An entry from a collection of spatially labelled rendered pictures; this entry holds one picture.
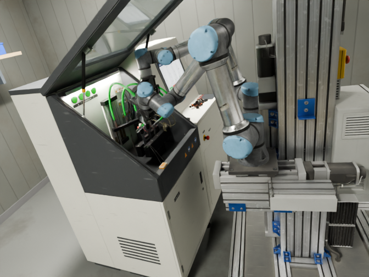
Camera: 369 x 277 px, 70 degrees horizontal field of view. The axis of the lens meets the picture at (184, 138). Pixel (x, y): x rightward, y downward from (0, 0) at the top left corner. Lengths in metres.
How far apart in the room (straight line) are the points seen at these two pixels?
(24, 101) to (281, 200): 1.48
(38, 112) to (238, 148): 1.18
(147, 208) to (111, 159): 0.36
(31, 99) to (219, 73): 1.13
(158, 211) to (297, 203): 0.78
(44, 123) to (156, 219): 0.87
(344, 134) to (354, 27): 2.09
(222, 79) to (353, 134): 0.70
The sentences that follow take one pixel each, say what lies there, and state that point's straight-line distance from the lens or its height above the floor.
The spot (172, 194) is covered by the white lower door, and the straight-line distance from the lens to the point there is 1.65.
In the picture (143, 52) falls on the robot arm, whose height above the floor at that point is 1.57.
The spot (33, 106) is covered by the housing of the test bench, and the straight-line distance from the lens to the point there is 1.76.
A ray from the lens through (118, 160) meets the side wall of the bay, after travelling 1.51.
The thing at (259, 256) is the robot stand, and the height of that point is 0.21.
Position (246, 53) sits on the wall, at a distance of 3.24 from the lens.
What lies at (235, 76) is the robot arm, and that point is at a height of 1.32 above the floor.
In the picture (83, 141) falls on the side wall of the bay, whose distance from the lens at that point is 1.60.
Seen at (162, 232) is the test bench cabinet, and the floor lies 0.55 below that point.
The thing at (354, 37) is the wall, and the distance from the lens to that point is 3.39.
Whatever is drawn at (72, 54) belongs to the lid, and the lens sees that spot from 1.38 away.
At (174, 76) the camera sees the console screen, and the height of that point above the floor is 1.26.
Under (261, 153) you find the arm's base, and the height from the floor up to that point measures 1.09.
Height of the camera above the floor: 1.72
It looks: 25 degrees down
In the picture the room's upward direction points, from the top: 11 degrees counter-clockwise
